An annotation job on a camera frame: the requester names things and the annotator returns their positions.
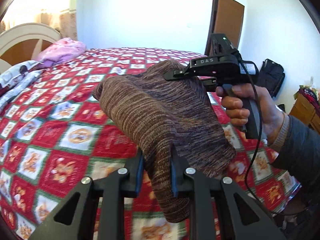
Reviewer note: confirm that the cream wooden headboard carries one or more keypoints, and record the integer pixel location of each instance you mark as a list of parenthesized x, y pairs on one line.
[(24, 42)]

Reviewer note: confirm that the red checkered teddy bedspread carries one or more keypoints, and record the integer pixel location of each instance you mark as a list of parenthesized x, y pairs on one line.
[(54, 133)]

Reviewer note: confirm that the right forearm grey sleeve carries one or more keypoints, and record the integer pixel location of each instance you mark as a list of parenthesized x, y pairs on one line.
[(298, 153)]

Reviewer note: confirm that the brown wooden door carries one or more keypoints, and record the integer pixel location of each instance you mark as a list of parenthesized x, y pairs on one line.
[(227, 17)]

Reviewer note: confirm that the wooden dresser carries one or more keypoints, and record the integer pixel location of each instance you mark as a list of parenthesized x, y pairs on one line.
[(306, 107)]

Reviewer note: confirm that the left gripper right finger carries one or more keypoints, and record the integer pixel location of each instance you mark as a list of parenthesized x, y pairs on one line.
[(219, 207)]

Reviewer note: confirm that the right hand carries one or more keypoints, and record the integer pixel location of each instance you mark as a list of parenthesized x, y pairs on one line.
[(272, 117)]

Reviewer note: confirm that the white patterned pillow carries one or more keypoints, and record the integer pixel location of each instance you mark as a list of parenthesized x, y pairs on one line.
[(17, 78)]

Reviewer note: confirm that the pink folded blanket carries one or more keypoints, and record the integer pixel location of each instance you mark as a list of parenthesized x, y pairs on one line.
[(59, 52)]

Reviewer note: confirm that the black bag on wall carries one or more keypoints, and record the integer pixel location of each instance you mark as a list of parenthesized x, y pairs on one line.
[(271, 76)]

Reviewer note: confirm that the brown knitted sweater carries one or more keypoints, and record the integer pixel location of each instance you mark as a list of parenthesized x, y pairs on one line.
[(160, 116)]

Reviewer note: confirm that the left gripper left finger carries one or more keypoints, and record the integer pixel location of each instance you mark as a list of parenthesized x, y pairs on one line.
[(74, 217)]

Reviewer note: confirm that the beige window curtain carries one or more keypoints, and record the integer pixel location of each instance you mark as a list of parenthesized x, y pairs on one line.
[(64, 21)]

